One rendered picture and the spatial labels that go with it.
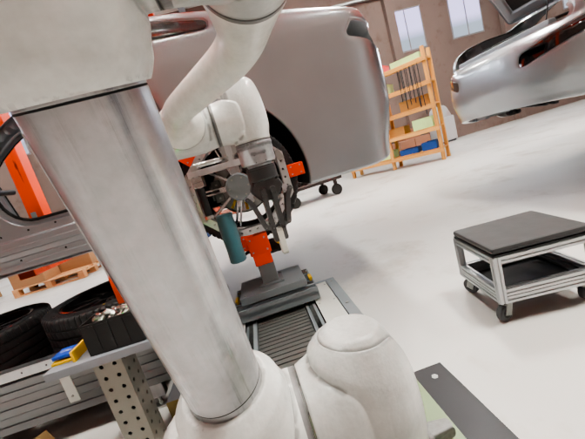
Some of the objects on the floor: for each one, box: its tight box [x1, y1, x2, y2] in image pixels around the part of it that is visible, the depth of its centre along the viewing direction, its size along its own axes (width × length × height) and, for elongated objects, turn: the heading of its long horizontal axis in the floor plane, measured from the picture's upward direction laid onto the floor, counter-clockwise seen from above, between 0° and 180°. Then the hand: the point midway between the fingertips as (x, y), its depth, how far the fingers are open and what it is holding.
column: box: [92, 354, 167, 439], centre depth 121 cm, size 10×10×42 cm
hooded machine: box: [429, 105, 458, 144], centre depth 1146 cm, size 73×60×130 cm
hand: (282, 239), depth 84 cm, fingers closed
